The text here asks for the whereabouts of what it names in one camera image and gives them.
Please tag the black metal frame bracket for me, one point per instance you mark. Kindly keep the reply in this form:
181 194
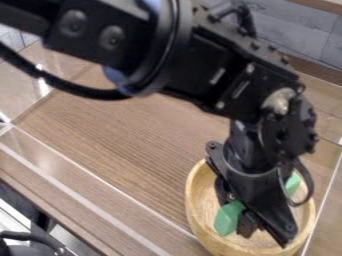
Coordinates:
44 227

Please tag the clear acrylic enclosure wall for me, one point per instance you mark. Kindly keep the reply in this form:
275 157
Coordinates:
102 165

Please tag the green rectangular block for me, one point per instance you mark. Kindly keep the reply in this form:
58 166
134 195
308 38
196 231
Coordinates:
227 218

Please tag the round wooden bowl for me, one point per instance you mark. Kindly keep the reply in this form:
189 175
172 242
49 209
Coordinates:
201 206

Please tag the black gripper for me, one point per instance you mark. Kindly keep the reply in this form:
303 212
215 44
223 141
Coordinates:
255 160

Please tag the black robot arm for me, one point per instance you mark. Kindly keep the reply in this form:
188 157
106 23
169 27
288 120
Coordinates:
195 53

